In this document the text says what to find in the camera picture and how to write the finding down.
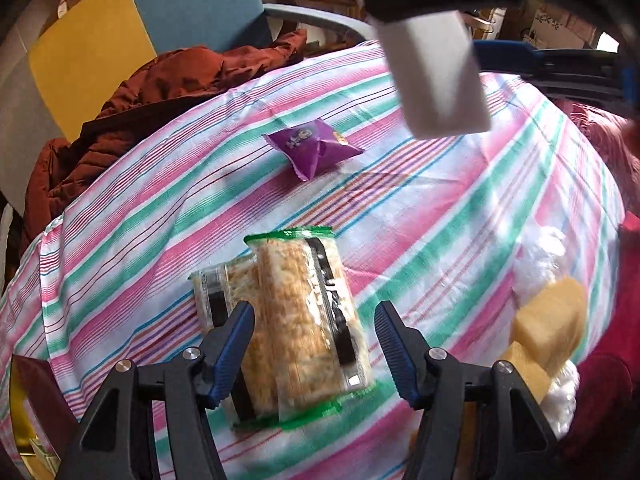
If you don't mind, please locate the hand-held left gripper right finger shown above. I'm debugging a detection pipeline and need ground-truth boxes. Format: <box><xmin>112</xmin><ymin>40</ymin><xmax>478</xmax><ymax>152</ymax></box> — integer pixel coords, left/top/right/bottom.
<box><xmin>374</xmin><ymin>301</ymin><xmax>558</xmax><ymax>480</ymax></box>

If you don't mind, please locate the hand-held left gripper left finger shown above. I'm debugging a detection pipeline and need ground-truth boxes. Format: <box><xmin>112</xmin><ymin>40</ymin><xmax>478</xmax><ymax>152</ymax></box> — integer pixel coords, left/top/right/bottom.
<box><xmin>60</xmin><ymin>301</ymin><xmax>257</xmax><ymax>480</ymax></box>

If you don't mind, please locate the rice cracker packet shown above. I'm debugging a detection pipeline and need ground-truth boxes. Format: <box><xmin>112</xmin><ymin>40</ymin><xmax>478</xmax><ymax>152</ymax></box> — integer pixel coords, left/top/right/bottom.
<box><xmin>189</xmin><ymin>255</ymin><xmax>281</xmax><ymax>432</ymax></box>
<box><xmin>243</xmin><ymin>226</ymin><xmax>377</xmax><ymax>421</ymax></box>

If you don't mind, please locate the white box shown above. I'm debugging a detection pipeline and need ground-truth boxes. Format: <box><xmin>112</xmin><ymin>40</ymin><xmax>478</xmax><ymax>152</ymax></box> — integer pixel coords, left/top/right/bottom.
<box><xmin>347</xmin><ymin>0</ymin><xmax>493</xmax><ymax>139</ymax></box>

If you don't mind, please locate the gold tin box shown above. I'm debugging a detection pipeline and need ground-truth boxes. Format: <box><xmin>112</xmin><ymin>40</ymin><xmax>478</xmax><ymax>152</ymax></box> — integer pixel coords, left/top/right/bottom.
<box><xmin>7</xmin><ymin>354</ymin><xmax>83</xmax><ymax>468</ymax></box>

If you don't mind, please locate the floral print cardboard box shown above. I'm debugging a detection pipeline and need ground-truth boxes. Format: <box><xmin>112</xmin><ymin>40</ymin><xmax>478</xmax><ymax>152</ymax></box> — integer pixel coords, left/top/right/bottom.
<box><xmin>522</xmin><ymin>5</ymin><xmax>598</xmax><ymax>50</ymax></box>

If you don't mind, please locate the striped tablecloth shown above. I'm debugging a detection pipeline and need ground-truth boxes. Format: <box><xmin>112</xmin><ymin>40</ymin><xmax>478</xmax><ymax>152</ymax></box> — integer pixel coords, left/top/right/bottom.
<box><xmin>0</xmin><ymin>40</ymin><xmax>628</xmax><ymax>480</ymax></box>

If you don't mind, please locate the purple snack packet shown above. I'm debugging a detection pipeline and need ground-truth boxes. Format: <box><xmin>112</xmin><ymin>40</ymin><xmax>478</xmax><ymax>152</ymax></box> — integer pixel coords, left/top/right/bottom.
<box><xmin>262</xmin><ymin>119</ymin><xmax>365</xmax><ymax>182</ymax></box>

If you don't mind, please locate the red-brown quilted jacket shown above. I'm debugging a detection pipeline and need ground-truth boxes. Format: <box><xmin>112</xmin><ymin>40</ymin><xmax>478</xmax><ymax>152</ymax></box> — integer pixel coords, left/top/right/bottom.
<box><xmin>22</xmin><ymin>29</ymin><xmax>308</xmax><ymax>256</ymax></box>

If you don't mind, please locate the grey yellow blue chair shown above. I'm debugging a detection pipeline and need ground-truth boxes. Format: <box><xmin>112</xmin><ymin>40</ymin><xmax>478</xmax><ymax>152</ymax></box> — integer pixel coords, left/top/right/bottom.
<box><xmin>0</xmin><ymin>0</ymin><xmax>376</xmax><ymax>211</ymax></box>

